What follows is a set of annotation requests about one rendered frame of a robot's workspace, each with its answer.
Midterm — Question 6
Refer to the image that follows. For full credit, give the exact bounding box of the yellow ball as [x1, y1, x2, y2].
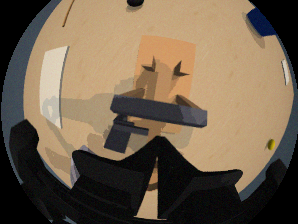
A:
[267, 140, 275, 151]

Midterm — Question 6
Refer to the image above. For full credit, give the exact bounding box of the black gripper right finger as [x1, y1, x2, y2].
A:
[157, 136, 243, 220]

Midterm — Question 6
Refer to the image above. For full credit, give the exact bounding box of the beige flat square plate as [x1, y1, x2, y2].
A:
[281, 59, 289, 85]

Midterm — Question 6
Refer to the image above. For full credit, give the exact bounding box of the blue cup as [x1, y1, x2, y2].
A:
[246, 7, 278, 37]

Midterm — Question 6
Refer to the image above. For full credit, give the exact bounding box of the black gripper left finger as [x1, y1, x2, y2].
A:
[72, 136, 161, 216]

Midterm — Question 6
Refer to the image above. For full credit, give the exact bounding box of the cream flat square pad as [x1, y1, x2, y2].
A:
[40, 45, 71, 129]

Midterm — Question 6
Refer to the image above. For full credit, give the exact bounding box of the black ball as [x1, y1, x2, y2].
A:
[128, 0, 145, 7]

